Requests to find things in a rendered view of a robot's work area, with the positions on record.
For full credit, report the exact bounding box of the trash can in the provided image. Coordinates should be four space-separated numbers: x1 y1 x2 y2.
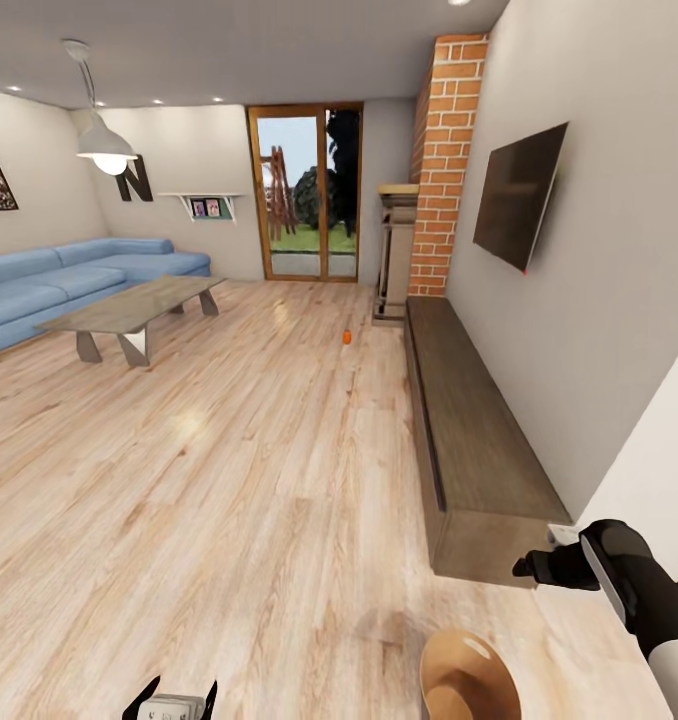
420 627 523 720

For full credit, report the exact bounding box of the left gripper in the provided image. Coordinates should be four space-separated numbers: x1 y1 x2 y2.
122 675 218 720

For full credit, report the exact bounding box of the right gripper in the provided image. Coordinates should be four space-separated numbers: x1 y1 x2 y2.
512 545 601 591

